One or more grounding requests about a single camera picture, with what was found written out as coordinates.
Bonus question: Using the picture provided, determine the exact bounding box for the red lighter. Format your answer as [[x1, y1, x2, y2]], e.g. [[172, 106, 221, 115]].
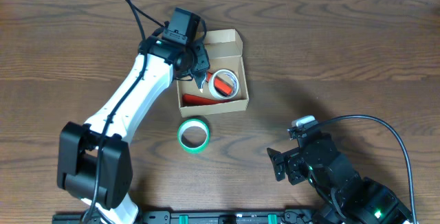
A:
[[207, 72, 234, 99]]

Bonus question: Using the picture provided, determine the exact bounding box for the black mounting rail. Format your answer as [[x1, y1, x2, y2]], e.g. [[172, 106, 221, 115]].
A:
[[51, 210, 327, 224]]

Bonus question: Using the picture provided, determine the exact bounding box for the black yellow correction tape dispenser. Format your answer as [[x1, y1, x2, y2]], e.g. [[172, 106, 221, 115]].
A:
[[193, 71, 207, 93]]

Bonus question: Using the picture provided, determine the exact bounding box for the red utility knife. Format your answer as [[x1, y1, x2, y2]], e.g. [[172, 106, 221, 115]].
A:
[[182, 93, 228, 106]]

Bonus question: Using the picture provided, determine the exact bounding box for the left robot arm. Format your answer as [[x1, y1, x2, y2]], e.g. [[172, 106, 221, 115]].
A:
[[57, 35, 210, 223]]

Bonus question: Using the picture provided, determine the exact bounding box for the green tape roll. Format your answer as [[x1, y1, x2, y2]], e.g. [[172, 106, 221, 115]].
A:
[[177, 119, 210, 154]]

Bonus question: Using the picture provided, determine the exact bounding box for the white tape roll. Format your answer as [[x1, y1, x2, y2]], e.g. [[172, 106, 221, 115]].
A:
[[208, 69, 240, 100]]

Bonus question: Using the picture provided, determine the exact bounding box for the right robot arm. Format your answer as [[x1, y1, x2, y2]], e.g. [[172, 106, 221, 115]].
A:
[[267, 131, 413, 224]]

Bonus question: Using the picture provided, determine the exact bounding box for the open cardboard box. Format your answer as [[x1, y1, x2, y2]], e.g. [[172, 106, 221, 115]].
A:
[[177, 29, 249, 117]]

